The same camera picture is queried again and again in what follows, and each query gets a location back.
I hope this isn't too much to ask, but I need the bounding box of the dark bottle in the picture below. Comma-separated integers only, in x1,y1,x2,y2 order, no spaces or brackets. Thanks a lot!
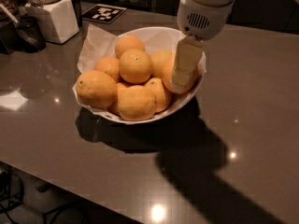
71,0,82,27

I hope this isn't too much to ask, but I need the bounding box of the black round appliance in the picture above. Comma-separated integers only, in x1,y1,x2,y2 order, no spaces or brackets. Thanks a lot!
0,17,46,54

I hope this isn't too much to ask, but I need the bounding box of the black wire stool frame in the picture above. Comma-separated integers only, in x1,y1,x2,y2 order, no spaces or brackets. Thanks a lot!
0,164,91,224

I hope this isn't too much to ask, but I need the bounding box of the white paper liner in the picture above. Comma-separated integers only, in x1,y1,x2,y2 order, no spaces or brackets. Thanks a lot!
72,23,200,123

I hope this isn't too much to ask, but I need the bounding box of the small hidden middle orange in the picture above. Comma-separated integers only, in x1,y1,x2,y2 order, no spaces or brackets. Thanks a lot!
108,82,130,116

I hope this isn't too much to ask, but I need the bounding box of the black white marker tag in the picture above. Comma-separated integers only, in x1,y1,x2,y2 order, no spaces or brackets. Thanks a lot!
82,4,126,24

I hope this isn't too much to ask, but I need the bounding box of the white square jar base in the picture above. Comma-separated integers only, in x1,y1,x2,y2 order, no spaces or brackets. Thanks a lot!
25,0,79,44

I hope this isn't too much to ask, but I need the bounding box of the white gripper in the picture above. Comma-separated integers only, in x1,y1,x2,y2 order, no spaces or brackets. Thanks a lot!
170,0,235,91

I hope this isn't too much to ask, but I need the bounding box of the white bowl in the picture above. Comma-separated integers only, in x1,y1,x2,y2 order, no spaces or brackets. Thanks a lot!
72,26,207,125

